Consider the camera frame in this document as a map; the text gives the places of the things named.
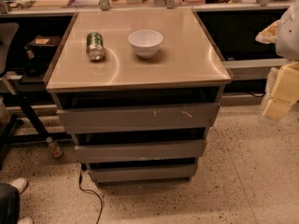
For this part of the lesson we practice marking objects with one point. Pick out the grey drawer cabinet with top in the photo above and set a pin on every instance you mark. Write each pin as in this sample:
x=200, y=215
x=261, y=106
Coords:
x=187, y=69

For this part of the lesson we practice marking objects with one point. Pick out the grey bottom drawer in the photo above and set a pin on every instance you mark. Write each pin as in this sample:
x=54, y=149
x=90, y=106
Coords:
x=142, y=173

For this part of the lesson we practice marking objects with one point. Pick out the white bowl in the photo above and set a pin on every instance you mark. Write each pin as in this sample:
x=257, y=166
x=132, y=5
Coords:
x=145, y=43

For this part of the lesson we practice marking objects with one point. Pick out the green soda can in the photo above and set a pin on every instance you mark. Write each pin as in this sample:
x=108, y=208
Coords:
x=95, y=46

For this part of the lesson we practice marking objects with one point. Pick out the white sneaker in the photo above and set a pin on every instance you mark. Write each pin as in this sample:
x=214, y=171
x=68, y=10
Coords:
x=20, y=184
x=25, y=220

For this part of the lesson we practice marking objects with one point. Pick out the grey middle drawer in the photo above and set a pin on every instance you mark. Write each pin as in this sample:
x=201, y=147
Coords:
x=141, y=151

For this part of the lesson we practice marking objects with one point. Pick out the small plastic bottle on floor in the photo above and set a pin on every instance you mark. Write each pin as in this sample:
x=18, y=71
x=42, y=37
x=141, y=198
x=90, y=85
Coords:
x=54, y=147

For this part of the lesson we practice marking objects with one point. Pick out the grey top drawer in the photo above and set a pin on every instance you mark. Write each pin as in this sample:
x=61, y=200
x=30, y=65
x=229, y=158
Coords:
x=138, y=118

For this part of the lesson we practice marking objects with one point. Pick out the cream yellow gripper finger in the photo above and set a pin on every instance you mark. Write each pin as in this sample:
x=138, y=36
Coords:
x=281, y=91

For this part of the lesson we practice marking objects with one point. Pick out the black box with label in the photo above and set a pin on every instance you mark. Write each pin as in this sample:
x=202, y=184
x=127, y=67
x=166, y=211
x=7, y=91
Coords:
x=45, y=42

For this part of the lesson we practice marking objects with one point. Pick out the grey drawer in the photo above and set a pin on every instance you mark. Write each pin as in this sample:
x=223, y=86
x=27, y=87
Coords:
x=142, y=173
x=141, y=151
x=138, y=118

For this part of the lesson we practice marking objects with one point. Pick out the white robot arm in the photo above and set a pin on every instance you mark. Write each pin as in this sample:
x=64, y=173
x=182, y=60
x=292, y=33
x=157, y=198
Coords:
x=287, y=34

